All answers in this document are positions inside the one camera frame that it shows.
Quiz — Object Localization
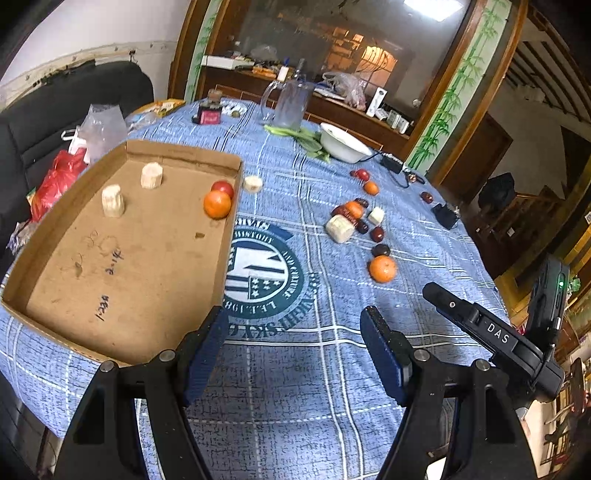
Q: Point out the wooden sideboard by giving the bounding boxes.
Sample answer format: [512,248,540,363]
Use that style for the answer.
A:
[198,65,414,148]

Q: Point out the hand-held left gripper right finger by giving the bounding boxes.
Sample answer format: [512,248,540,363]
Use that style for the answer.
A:
[359,305,536,480]

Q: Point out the red plastic bag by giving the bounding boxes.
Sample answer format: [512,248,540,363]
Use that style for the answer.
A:
[28,148,89,222]

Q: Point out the clear plastic bag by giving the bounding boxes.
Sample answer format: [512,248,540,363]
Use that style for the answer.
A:
[76,104,129,162]

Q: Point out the small white jars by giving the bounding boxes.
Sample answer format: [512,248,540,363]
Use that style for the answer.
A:
[385,111,411,134]

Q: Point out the blue plaid tablecloth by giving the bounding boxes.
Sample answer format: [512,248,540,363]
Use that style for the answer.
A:
[0,98,511,480]

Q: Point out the translucent plastic bag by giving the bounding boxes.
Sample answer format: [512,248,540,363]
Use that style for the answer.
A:
[322,71,368,109]

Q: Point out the tall white carton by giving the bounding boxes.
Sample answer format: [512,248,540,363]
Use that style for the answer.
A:
[367,88,389,118]

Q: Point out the white bowl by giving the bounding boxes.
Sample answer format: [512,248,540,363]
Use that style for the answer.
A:
[320,122,373,163]

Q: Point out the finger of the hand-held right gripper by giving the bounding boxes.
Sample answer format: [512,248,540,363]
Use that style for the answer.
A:
[422,282,544,371]

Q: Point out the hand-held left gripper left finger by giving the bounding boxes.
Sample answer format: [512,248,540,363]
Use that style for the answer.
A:
[53,305,229,480]

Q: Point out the black sofa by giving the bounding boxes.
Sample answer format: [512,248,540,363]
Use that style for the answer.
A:
[0,61,154,278]

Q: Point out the shallow cardboard box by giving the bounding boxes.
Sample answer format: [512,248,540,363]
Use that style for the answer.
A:
[0,140,244,367]

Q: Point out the dark bottle with red label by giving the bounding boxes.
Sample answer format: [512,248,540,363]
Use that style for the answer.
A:
[193,89,223,125]

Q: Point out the green leafy vegetable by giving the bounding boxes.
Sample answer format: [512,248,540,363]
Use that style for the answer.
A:
[264,124,332,163]

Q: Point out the flat white box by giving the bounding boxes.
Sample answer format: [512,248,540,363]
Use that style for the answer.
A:
[203,55,243,70]

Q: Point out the yellow snack packets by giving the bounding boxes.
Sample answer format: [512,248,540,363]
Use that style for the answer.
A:
[139,99,186,116]

